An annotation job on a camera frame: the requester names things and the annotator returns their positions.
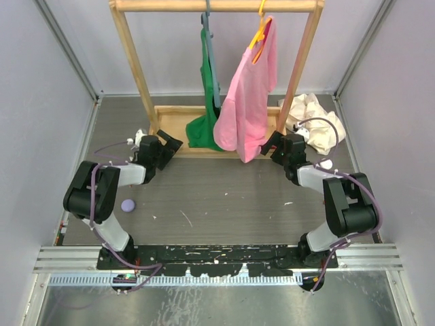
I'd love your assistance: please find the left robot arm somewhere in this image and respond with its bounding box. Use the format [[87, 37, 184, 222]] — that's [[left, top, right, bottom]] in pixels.
[[63, 129, 184, 269]]

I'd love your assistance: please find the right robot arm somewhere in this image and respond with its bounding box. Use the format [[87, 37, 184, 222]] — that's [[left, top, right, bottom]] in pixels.
[[261, 131, 381, 268]]

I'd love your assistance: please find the wooden clothes rack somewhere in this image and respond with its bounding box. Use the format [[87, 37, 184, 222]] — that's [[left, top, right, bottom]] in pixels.
[[109, 1, 325, 142]]

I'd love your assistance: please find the pink t-shirt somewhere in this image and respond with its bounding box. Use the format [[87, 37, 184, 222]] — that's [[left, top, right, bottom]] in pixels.
[[213, 16, 277, 163]]

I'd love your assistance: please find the green shirt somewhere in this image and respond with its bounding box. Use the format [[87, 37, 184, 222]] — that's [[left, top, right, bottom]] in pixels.
[[186, 28, 223, 151]]

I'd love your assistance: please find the cream crumpled cloth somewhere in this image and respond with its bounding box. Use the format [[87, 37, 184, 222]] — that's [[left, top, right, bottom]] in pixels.
[[285, 93, 346, 156]]

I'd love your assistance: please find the yellow clothes hanger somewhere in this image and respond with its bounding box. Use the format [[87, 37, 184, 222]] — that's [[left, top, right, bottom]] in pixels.
[[249, 0, 273, 64]]

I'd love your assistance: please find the grey clothes hanger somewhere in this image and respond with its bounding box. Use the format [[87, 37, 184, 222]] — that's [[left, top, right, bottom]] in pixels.
[[201, 0, 221, 108]]

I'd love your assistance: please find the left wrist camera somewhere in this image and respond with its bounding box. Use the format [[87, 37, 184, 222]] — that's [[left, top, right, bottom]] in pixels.
[[126, 128, 147, 149]]

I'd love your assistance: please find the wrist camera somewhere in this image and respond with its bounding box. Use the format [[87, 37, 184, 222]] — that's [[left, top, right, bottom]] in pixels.
[[126, 128, 147, 149], [293, 124, 310, 142]]

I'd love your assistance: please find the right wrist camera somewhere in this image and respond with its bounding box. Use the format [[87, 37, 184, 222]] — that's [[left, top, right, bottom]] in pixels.
[[293, 124, 310, 142]]

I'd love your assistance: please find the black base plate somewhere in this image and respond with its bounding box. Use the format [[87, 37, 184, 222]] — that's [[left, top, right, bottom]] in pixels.
[[96, 244, 340, 277]]

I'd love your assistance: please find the slotted cable duct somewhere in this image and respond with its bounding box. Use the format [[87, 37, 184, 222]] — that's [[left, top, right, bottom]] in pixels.
[[48, 272, 302, 287]]

